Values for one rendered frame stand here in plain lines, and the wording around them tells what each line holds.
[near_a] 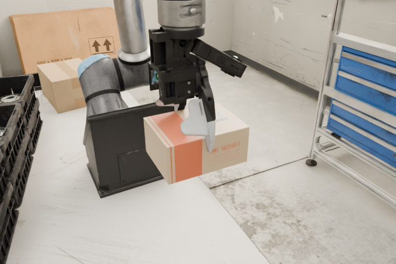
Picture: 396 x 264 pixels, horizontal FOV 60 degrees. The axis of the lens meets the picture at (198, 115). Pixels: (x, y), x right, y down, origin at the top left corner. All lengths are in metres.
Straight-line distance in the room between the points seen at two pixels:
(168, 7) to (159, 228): 0.67
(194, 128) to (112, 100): 0.58
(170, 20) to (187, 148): 0.21
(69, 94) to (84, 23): 2.28
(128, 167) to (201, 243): 0.33
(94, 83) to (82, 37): 2.83
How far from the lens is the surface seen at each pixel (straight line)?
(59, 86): 1.70
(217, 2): 4.64
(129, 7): 1.05
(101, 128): 1.02
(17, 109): 1.27
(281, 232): 2.04
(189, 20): 0.52
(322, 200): 2.31
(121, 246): 0.99
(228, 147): 0.61
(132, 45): 1.10
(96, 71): 1.14
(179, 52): 0.55
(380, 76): 2.09
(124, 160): 1.09
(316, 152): 2.52
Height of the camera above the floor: 1.41
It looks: 27 degrees down
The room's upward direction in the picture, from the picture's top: straight up
